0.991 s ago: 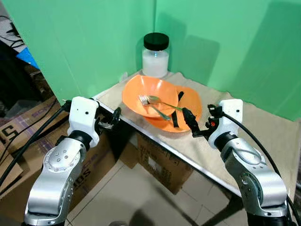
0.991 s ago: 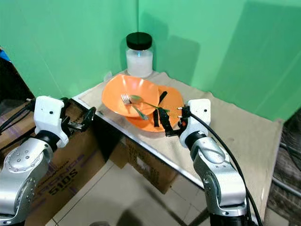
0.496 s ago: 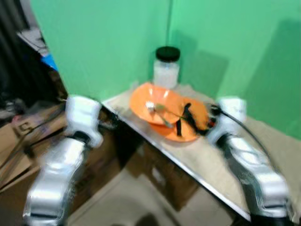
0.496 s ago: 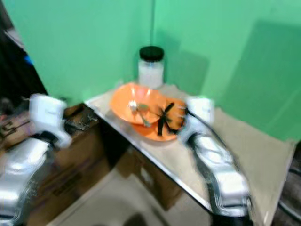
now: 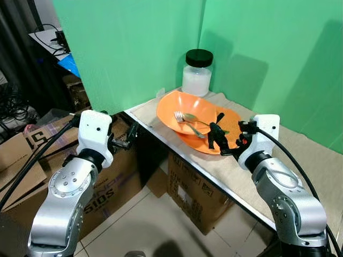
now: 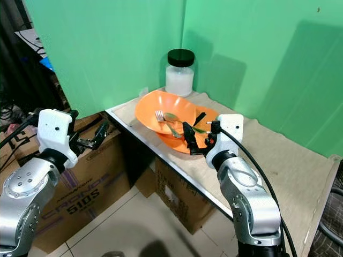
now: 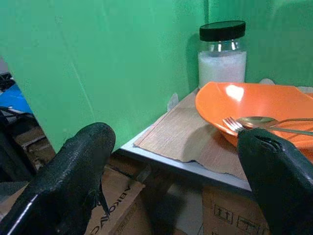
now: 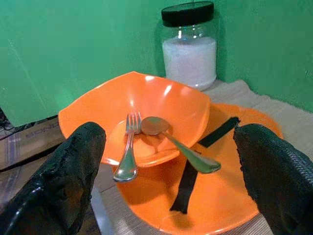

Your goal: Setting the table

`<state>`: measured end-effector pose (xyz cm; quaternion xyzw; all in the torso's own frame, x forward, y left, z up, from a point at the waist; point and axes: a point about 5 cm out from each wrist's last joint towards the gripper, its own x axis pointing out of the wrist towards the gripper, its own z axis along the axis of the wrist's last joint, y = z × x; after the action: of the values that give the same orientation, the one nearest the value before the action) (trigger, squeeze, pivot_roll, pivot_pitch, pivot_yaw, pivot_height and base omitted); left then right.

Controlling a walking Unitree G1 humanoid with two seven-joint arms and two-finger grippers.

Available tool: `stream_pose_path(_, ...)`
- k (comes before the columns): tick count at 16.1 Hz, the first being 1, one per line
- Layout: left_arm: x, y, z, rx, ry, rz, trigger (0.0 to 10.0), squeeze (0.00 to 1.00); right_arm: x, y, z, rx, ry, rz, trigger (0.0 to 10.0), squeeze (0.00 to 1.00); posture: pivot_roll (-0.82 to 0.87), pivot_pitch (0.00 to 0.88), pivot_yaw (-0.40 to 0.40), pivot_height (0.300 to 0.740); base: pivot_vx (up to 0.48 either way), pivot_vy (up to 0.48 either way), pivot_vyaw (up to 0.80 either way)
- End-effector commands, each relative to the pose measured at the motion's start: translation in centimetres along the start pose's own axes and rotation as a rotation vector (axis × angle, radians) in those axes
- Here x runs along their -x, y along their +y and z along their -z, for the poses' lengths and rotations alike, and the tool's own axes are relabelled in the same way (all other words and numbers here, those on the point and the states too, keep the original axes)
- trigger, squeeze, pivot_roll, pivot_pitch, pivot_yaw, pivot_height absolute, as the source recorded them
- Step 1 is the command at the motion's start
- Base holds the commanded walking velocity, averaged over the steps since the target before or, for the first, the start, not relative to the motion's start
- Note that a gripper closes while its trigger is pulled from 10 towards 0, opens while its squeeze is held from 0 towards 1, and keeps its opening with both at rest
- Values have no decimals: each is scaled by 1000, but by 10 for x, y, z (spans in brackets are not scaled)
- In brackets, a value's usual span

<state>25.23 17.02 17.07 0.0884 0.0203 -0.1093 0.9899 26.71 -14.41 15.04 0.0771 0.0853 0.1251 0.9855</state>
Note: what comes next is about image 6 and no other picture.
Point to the orange plastic plate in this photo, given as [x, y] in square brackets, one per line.
[179, 144]

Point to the orange plastic bowl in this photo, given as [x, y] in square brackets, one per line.
[163, 103]

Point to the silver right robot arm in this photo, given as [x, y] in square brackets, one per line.
[252, 203]

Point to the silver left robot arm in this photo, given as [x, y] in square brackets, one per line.
[27, 198]

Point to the metal spoon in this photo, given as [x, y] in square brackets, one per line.
[170, 115]

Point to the silver metal fork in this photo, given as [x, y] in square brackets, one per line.
[159, 115]

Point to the large printed cardboard box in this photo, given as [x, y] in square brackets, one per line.
[96, 187]

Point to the clear jar with black lid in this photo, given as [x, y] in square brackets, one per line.
[179, 77]

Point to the small cardboard box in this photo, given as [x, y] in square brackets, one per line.
[185, 198]

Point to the beige table cover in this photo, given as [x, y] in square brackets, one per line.
[284, 160]

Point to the green backdrop panel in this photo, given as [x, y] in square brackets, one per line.
[107, 48]
[273, 69]

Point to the blue flat item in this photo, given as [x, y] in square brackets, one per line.
[47, 63]

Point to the dark curtain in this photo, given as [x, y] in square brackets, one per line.
[13, 53]

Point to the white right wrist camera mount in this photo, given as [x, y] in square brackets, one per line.
[228, 136]

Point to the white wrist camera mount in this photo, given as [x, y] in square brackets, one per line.
[56, 131]
[228, 136]

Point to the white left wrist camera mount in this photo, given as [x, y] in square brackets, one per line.
[56, 131]

